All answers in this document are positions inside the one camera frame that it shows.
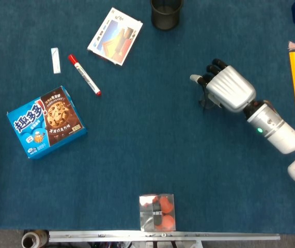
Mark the red capped whiteboard marker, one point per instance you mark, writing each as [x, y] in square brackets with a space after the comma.
[85, 76]

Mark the long silver metal bar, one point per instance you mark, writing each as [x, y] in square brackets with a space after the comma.
[214, 236]

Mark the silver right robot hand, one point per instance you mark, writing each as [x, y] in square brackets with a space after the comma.
[231, 89]

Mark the white palace picture card box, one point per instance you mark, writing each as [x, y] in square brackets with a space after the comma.
[116, 36]

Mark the black mesh pen holder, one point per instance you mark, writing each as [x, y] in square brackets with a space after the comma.
[166, 20]

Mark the small white eraser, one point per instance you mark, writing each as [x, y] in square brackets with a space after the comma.
[55, 60]

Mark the clear box with red parts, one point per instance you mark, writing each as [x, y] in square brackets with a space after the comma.
[157, 213]

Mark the thin-framed eyeglasses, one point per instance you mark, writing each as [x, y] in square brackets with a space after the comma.
[205, 103]

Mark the blue chocolate cookie box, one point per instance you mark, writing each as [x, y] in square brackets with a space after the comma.
[46, 121]

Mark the brown tape roll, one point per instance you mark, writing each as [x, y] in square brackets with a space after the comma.
[29, 241]

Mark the blue felt table cloth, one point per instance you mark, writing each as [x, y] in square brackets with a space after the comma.
[147, 144]

